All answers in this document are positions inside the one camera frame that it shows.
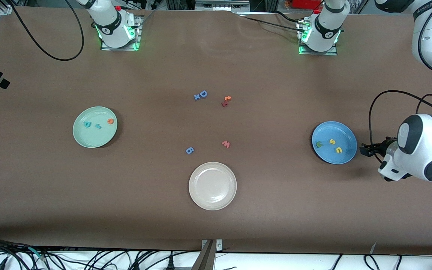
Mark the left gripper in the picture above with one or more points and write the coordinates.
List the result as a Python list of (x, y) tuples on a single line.
[(380, 147)]

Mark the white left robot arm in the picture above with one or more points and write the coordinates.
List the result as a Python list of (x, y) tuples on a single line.
[(422, 161)]

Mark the blue plate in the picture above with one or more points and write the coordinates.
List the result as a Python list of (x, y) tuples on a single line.
[(334, 157)]

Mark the pale green plate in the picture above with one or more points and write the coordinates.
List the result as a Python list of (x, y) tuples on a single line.
[(95, 138)]

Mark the pink letter w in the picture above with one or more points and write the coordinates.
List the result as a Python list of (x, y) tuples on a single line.
[(226, 144)]

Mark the red box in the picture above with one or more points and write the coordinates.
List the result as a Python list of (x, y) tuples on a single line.
[(306, 3)]

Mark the beige plate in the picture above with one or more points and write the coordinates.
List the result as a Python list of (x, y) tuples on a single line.
[(212, 185)]

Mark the brown table cover sheet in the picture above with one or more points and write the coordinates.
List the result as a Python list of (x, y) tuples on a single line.
[(216, 225)]

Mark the blue letter D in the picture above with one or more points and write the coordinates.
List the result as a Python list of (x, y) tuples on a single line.
[(201, 93)]

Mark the blue letter g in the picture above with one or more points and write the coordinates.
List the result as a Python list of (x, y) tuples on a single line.
[(191, 149)]

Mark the grey control box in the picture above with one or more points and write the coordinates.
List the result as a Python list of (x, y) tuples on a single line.
[(219, 5)]

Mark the black power plug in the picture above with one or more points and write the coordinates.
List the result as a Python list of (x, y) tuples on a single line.
[(170, 265)]

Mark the aluminium frame profile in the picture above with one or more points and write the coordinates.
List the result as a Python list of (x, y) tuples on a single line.
[(4, 7)]

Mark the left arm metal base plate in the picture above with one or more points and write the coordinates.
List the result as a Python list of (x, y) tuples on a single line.
[(328, 53)]

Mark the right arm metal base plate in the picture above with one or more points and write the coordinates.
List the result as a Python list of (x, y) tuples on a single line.
[(138, 37)]

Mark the metal corner bracket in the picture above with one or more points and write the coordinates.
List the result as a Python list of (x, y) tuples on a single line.
[(219, 245)]

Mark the grey metal post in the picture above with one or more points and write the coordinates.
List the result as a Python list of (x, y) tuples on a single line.
[(204, 260)]

